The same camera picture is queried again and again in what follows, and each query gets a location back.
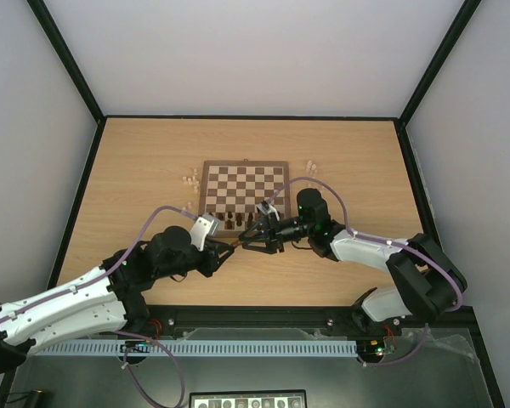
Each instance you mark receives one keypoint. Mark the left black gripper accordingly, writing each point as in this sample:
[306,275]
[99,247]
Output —
[213,249]

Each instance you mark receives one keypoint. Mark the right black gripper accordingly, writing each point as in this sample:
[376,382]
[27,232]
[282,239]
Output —
[270,234]

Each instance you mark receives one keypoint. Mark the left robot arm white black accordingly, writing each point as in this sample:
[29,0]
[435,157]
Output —
[108,298]

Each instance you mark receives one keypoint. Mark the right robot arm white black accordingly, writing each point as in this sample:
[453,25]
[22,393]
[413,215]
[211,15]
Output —
[426,284]

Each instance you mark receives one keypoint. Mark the wooden chess board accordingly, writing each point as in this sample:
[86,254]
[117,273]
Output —
[238,186]

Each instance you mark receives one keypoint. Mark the left circuit board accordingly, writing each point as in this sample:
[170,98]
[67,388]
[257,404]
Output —
[138,345]

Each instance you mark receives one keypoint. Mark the circuit board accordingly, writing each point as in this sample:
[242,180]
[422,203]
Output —
[379,347]
[138,345]

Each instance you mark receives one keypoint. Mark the right circuit board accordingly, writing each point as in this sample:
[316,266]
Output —
[379,347]

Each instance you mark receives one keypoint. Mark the small dark cylinder object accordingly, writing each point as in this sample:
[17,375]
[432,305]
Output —
[36,399]

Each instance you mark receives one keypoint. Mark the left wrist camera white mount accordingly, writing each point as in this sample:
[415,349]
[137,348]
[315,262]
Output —
[203,227]

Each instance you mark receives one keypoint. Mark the black aluminium frame rail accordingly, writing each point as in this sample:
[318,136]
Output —
[255,316]

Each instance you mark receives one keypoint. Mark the grey slotted cable duct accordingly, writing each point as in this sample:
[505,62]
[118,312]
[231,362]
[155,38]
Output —
[210,348]

